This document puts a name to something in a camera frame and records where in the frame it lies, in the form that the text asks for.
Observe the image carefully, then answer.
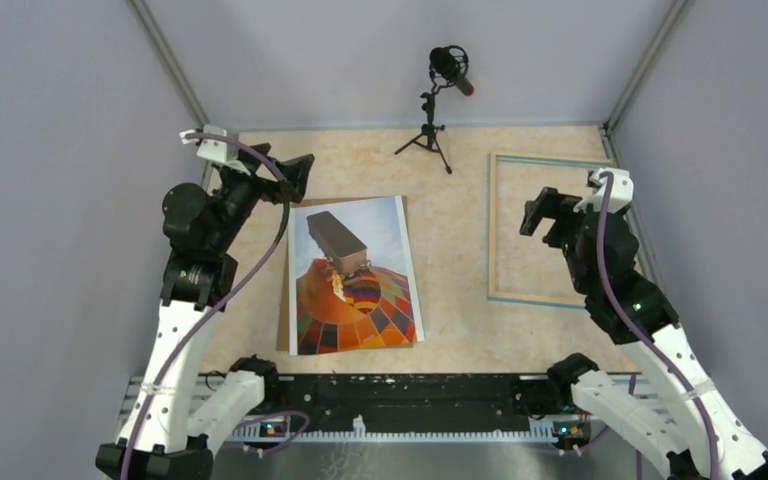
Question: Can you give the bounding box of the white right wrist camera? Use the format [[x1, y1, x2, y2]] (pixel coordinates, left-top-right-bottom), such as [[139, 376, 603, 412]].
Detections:
[[573, 167, 634, 213]]

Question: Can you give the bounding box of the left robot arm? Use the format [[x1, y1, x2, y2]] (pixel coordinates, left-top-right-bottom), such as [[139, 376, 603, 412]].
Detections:
[[95, 143, 315, 479]]

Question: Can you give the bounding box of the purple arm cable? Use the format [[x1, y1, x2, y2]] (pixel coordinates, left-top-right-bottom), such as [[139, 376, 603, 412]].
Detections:
[[594, 170, 723, 480], [118, 132, 293, 480]]

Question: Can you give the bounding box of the wooden picture frame blue edge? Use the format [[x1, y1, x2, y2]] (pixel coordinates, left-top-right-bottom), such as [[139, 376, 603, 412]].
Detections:
[[487, 152, 616, 310]]

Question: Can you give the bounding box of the hot air balloon photo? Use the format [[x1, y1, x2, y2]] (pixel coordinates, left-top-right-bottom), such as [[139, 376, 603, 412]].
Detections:
[[287, 195, 426, 357]]

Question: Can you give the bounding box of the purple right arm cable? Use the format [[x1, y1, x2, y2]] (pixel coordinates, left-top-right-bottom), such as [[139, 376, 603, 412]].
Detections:
[[594, 170, 723, 480]]

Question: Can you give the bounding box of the black microphone on tripod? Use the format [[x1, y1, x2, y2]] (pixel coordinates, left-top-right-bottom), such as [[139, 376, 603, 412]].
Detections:
[[394, 45, 475, 175]]

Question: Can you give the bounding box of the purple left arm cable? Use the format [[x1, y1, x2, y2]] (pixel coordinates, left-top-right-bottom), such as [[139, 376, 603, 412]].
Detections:
[[118, 132, 293, 480]]

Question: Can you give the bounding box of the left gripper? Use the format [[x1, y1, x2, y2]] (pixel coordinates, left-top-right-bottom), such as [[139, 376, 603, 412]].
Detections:
[[211, 142, 315, 251]]

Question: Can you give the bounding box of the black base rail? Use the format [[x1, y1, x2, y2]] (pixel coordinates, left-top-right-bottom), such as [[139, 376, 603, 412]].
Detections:
[[258, 373, 564, 434]]

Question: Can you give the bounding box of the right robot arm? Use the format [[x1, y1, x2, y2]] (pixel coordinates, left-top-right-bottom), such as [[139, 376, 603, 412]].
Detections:
[[520, 187, 768, 479]]

